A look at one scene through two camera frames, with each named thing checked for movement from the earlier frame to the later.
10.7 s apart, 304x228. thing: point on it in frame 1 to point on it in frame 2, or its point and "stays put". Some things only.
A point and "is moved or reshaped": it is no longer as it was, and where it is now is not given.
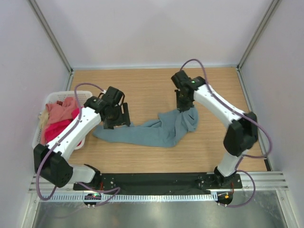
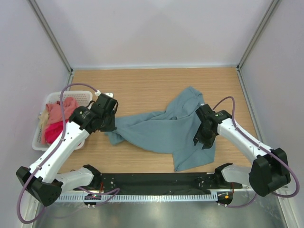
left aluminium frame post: (52, 36) stays put
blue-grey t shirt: (166, 132) is moved or reshaped
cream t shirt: (43, 118) stays put
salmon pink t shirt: (61, 111) stays put
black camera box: (181, 80) to (206, 111)
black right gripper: (181, 107) to (208, 142)
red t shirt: (53, 130) stays put
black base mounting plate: (162, 182) stays put
